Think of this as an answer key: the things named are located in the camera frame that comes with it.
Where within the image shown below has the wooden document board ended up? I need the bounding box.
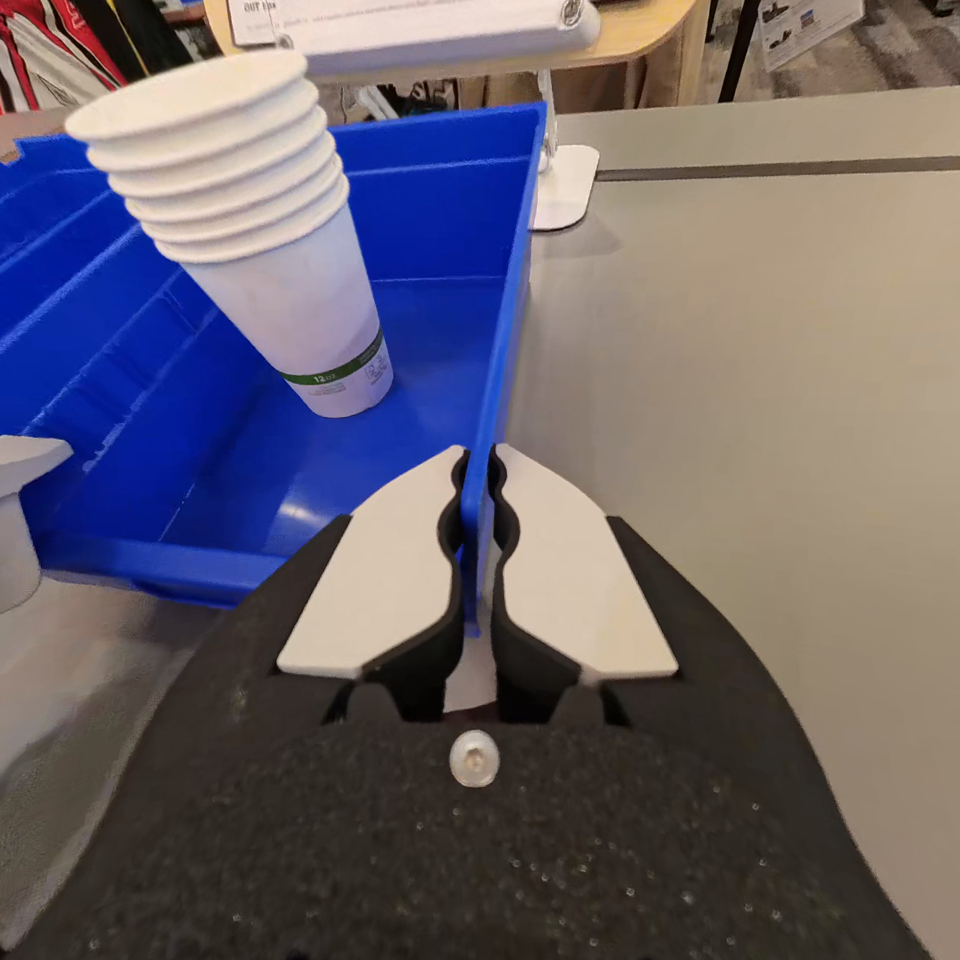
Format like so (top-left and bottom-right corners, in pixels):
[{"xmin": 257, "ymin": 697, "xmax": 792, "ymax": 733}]
[{"xmin": 202, "ymin": 0, "xmax": 712, "ymax": 106}]

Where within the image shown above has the blue plastic bin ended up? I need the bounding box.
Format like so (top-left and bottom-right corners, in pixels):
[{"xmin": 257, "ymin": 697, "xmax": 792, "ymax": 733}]
[{"xmin": 0, "ymin": 101, "xmax": 550, "ymax": 639}]

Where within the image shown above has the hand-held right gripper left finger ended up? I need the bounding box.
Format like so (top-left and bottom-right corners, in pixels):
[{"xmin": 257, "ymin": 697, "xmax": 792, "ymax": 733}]
[{"xmin": 276, "ymin": 444, "xmax": 470, "ymax": 725}]

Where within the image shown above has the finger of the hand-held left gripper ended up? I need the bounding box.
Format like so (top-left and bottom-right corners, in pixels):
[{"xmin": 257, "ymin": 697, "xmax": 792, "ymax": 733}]
[{"xmin": 0, "ymin": 433, "xmax": 75, "ymax": 615}]

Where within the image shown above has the instruction sheet on stand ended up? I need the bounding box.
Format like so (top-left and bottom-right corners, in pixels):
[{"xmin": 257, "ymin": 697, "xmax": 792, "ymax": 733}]
[{"xmin": 296, "ymin": 0, "xmax": 603, "ymax": 232}]

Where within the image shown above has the printed instruction sheet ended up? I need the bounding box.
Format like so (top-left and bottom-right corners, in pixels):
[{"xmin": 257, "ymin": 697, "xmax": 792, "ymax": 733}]
[{"xmin": 228, "ymin": 0, "xmax": 575, "ymax": 48}]

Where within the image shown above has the printed poster sign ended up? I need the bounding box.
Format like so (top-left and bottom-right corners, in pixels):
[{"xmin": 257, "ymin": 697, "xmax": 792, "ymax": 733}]
[{"xmin": 756, "ymin": 0, "xmax": 865, "ymax": 74}]

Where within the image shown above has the set of white paper cups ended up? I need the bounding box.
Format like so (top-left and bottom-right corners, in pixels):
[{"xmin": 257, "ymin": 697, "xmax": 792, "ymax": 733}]
[{"xmin": 63, "ymin": 48, "xmax": 395, "ymax": 420}]

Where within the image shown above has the tan cardboard box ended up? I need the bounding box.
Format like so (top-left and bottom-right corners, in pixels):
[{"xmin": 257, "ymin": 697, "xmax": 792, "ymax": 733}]
[{"xmin": 450, "ymin": 56, "xmax": 684, "ymax": 114}]

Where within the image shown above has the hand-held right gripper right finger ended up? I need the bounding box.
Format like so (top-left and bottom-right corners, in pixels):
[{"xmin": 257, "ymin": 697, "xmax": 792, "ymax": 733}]
[{"xmin": 487, "ymin": 442, "xmax": 680, "ymax": 725}]

